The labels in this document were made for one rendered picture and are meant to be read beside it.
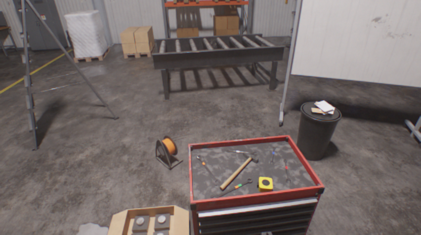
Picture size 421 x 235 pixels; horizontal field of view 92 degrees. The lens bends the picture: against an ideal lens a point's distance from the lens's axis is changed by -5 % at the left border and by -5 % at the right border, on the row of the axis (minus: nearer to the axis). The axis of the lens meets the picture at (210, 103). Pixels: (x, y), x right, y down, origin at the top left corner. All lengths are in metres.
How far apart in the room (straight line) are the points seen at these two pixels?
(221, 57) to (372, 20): 2.24
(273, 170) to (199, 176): 0.45
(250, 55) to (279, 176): 2.99
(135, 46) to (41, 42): 3.94
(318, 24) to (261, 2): 6.17
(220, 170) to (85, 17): 6.32
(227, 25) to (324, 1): 5.08
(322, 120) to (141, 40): 5.56
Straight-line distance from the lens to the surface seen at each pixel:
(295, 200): 1.34
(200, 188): 1.28
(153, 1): 8.76
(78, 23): 7.20
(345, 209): 2.61
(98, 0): 9.01
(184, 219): 2.05
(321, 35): 3.18
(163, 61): 3.87
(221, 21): 7.75
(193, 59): 3.87
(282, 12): 9.55
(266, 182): 1.29
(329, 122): 2.58
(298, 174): 1.43
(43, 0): 9.34
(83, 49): 7.33
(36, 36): 9.79
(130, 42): 6.94
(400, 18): 3.37
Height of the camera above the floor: 1.90
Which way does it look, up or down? 29 degrees down
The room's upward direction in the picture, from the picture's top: 1 degrees counter-clockwise
